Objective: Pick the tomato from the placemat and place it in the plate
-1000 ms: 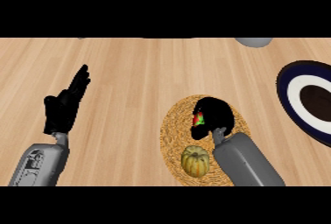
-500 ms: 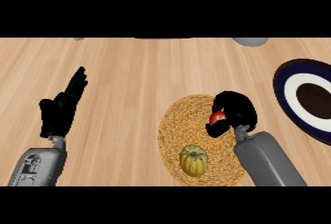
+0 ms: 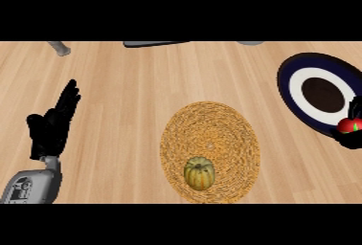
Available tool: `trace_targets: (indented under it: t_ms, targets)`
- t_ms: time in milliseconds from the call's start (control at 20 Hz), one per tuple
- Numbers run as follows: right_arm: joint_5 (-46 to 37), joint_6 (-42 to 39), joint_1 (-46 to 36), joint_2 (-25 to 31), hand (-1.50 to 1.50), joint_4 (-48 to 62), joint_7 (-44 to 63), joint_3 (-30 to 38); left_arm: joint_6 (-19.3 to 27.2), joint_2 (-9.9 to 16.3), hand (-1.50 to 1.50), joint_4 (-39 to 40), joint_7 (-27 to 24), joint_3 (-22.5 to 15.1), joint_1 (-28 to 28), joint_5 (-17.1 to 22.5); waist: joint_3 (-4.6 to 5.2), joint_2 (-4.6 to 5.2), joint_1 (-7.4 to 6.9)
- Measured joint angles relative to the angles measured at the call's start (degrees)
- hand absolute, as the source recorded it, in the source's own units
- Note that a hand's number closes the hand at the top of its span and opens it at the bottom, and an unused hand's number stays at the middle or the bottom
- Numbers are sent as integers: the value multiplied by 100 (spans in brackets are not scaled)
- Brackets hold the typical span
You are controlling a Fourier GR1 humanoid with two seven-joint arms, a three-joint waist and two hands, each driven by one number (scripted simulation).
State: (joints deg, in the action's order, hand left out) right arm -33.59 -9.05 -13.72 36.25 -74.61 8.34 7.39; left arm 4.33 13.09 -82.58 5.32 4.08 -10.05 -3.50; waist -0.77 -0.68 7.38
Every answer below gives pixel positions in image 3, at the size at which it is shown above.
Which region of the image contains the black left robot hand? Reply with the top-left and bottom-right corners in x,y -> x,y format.
25,78 -> 83,161

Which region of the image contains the pale grey rounded object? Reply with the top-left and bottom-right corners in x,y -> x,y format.
235,41 -> 266,47

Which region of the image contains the dark grey flat object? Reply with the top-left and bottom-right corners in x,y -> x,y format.
121,41 -> 190,49

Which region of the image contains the dark blue and white plate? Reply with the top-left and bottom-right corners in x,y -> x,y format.
276,52 -> 362,139

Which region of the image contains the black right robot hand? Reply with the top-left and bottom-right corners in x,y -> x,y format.
332,96 -> 362,150

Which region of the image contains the round woven straw placemat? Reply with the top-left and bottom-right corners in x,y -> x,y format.
158,100 -> 261,205

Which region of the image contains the grey cylindrical handle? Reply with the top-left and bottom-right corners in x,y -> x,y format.
47,41 -> 74,57

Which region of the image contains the red tomato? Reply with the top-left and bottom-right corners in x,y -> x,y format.
335,117 -> 362,134

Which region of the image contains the green striped squash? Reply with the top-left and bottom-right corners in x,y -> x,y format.
182,155 -> 216,192

